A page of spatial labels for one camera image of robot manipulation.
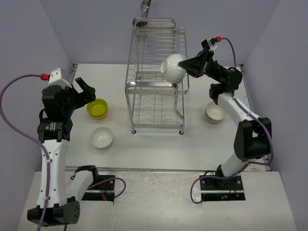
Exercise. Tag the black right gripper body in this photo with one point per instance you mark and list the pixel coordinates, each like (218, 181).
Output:
(212, 68)

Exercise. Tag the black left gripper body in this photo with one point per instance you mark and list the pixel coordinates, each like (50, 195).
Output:
(74, 100)

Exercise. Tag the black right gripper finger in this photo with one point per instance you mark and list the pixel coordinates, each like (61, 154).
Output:
(195, 64)
(196, 74)

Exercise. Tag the large white bowl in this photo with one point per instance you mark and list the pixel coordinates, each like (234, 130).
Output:
(170, 69)
(101, 137)

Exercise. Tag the green bowl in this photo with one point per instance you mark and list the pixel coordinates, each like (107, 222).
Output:
(97, 107)

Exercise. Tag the orange bowl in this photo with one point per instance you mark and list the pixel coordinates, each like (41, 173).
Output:
(100, 117)

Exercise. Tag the small white bowl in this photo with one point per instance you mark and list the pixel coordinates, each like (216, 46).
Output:
(215, 111)

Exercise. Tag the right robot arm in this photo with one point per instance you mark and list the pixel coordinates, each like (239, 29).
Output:
(253, 139)

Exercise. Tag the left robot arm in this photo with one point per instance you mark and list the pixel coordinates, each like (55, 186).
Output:
(58, 205)

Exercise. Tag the stainless steel dish rack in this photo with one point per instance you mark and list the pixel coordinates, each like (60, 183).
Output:
(152, 101)

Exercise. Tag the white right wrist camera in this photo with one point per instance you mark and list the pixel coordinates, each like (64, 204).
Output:
(210, 43)

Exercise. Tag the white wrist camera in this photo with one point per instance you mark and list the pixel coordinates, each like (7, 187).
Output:
(56, 77)
(210, 43)

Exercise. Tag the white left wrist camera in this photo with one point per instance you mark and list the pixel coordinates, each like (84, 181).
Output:
(56, 77)

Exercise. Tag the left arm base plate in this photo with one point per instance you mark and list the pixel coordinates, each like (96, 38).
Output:
(102, 192)

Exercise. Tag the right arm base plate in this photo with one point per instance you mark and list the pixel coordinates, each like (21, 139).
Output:
(222, 190)

